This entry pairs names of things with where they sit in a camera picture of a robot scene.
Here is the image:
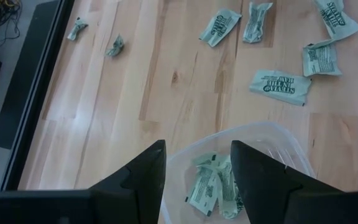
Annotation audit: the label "clear plastic bin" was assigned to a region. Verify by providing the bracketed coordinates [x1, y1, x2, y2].
[160, 121, 316, 224]

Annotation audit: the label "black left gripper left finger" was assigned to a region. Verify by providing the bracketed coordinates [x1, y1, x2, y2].
[88, 139, 167, 224]

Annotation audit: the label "black metal table frame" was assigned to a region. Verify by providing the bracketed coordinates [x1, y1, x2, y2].
[0, 0, 76, 191]

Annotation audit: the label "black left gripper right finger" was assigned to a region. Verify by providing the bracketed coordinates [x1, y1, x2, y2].
[230, 139, 342, 224]

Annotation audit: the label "tangled black yellow cables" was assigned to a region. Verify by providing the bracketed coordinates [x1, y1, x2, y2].
[0, 0, 23, 50]

